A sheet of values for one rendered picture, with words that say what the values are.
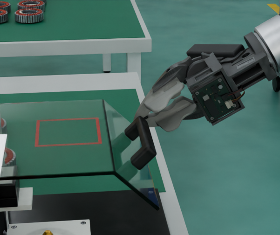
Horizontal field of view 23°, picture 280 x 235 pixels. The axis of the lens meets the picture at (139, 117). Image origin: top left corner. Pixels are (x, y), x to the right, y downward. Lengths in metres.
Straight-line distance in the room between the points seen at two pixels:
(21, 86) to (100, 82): 0.23
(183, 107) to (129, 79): 1.07
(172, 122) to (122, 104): 0.89
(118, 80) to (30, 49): 0.51
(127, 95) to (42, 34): 0.69
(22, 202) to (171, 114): 0.31
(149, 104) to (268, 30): 0.20
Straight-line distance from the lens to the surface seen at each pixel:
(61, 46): 2.45
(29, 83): 2.05
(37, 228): 1.26
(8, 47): 2.46
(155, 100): 0.98
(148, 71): 4.39
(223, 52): 0.99
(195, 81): 0.93
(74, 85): 2.02
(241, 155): 3.30
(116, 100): 1.90
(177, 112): 1.00
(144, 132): 0.94
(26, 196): 1.16
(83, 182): 1.47
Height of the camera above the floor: 1.45
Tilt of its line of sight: 23 degrees down
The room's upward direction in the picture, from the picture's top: straight up
